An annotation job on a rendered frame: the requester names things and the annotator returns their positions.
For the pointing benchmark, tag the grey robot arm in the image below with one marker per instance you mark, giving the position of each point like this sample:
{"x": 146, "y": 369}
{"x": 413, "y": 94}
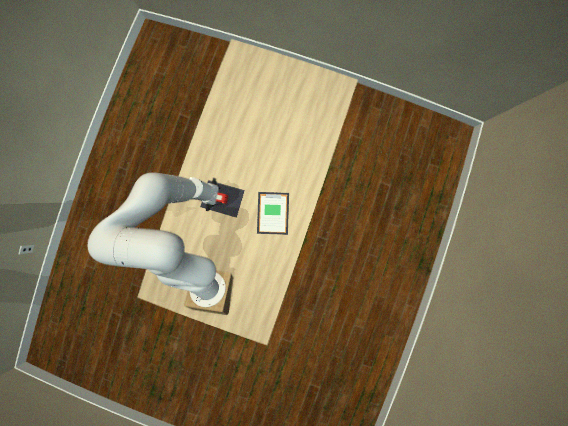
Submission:
{"x": 115, "y": 240}

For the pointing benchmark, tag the red self-inking stamp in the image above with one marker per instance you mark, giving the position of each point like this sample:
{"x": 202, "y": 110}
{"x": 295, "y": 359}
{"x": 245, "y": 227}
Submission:
{"x": 222, "y": 198}

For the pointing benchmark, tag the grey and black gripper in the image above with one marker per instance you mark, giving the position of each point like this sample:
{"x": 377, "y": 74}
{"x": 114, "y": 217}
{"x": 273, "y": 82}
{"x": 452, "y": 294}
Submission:
{"x": 210, "y": 203}

